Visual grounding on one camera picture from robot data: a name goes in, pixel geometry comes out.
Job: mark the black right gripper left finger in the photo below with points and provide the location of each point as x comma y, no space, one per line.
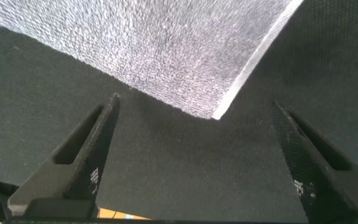
73,168

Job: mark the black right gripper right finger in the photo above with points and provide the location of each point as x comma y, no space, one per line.
322,183

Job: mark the grey towel with orange marks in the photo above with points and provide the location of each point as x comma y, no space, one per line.
151,40

